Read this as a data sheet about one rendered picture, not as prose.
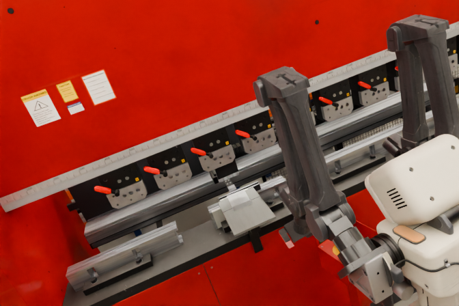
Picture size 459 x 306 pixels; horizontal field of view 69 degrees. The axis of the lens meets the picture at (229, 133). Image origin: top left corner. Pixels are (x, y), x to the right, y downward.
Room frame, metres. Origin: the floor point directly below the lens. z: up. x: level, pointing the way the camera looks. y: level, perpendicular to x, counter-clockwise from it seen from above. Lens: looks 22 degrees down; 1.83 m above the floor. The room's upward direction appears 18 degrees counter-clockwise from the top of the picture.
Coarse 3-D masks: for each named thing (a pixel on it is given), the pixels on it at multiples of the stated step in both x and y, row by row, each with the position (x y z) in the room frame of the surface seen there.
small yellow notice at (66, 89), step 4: (60, 84) 1.23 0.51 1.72; (64, 84) 1.23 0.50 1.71; (68, 84) 1.23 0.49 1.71; (60, 88) 1.23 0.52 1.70; (64, 88) 1.23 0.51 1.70; (68, 88) 1.23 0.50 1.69; (72, 88) 1.23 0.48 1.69; (60, 92) 1.22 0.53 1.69; (64, 92) 1.23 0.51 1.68; (68, 92) 1.23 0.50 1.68; (72, 92) 1.23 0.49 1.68; (64, 96) 1.23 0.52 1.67; (68, 96) 1.23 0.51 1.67; (72, 96) 1.23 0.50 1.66; (76, 96) 1.23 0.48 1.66; (64, 100) 1.22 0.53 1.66; (68, 100) 1.23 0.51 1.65
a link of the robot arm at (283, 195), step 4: (284, 188) 0.92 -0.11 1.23; (288, 188) 0.91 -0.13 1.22; (284, 192) 0.91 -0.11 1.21; (288, 192) 0.90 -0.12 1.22; (280, 196) 0.93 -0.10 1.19; (284, 196) 0.91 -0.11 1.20; (288, 196) 0.89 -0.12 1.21; (284, 200) 0.91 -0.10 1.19; (288, 200) 0.89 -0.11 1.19; (288, 204) 0.89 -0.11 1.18; (292, 204) 0.81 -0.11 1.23; (288, 208) 0.83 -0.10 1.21; (292, 208) 0.80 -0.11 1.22; (296, 208) 0.80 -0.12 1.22; (292, 212) 0.81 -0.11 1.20; (296, 212) 0.80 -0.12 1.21; (296, 216) 0.81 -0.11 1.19
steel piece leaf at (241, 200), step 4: (244, 192) 1.32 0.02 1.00; (236, 196) 1.31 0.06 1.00; (240, 196) 1.30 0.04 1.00; (244, 196) 1.29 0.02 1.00; (232, 200) 1.29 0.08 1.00; (236, 200) 1.28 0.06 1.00; (240, 200) 1.27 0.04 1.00; (244, 200) 1.26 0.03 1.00; (248, 200) 1.22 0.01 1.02; (232, 204) 1.26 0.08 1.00; (236, 204) 1.25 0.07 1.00; (240, 204) 1.21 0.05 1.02; (244, 204) 1.22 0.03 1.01; (248, 204) 1.22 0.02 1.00; (236, 208) 1.21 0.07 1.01
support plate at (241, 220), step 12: (252, 192) 1.30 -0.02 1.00; (228, 204) 1.27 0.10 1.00; (252, 204) 1.21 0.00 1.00; (264, 204) 1.19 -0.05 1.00; (228, 216) 1.19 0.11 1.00; (240, 216) 1.16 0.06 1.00; (252, 216) 1.14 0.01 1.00; (264, 216) 1.11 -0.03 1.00; (240, 228) 1.08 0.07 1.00; (252, 228) 1.07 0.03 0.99
